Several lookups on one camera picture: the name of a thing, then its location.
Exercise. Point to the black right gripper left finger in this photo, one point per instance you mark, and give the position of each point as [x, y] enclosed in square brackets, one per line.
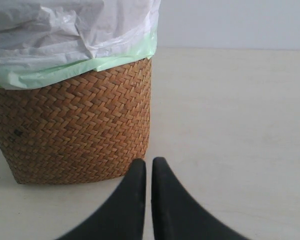
[122, 215]

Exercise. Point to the white plastic bin liner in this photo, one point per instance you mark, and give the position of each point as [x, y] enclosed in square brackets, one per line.
[43, 42]

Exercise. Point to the brown woven wicker basket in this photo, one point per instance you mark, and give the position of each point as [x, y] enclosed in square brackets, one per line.
[85, 129]

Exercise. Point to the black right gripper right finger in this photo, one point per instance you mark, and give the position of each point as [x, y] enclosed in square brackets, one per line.
[176, 215]

